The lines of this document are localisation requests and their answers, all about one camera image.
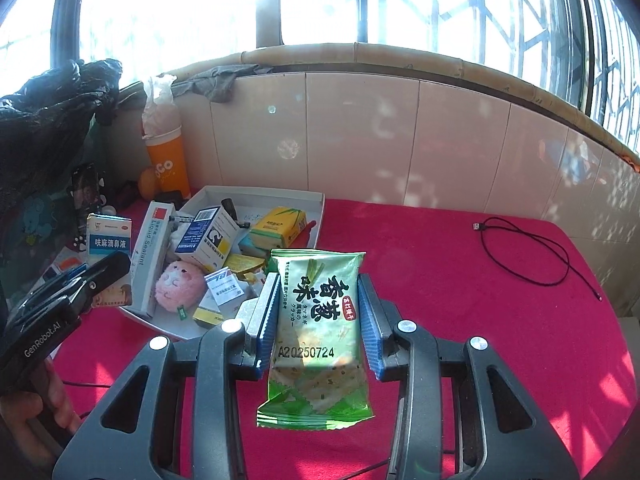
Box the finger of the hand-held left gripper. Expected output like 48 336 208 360
27 264 89 302
9 251 133 319

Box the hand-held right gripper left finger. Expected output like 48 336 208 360
52 272 281 480

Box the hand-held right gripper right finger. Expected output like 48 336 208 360
357 274 583 480

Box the blue white medicine box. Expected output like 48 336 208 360
86 214 134 308

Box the small white striped box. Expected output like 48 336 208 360
206 267 247 307

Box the green cracker packet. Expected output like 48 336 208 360
256 249 375 430

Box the pink plush toy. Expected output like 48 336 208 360
155 260 207 318

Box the purple white box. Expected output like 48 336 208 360
175 206 240 273

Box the white cardboard tray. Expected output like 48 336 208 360
117 185 327 342

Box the person's left hand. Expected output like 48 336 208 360
0 357 85 441

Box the long white sealant box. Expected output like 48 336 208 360
131 201 176 318

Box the dark cartoon print bag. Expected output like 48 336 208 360
0 125 116 281

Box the small teal box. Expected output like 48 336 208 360
239 232 271 256

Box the dark printed packet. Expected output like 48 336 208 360
69 162 108 218

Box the yellow green box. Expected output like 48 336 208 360
249 206 307 251

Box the orange fruit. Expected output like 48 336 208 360
138 167 161 198

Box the orange cup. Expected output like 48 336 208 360
142 127 192 200

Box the black garbage bag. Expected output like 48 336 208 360
0 59 123 226

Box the crumpled clear plastic bag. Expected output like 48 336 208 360
141 74 182 138

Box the grey cloth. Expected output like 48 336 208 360
172 64 275 103

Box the tan window sill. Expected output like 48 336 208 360
120 42 640 171

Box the black USB cable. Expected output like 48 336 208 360
472 217 603 302

